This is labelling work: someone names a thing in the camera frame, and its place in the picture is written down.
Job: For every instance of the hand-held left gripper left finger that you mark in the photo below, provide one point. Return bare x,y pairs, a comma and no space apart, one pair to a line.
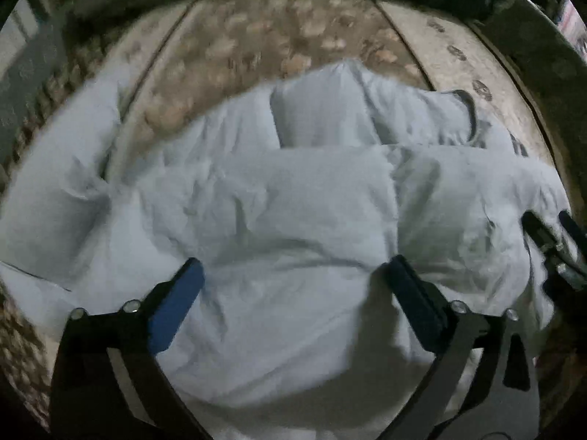
176,305

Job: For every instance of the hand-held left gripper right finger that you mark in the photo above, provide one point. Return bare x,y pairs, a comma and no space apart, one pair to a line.
415,300

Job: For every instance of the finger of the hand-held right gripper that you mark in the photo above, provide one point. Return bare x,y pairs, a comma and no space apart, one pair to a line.
541,236
575,229

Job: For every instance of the pale blue padded jacket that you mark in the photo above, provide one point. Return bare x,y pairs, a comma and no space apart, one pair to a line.
293,220

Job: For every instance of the colourful printed paper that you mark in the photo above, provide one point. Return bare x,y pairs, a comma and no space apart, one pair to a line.
575,25

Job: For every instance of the floral patterned bed blanket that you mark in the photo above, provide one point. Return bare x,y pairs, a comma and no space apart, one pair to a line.
257,41

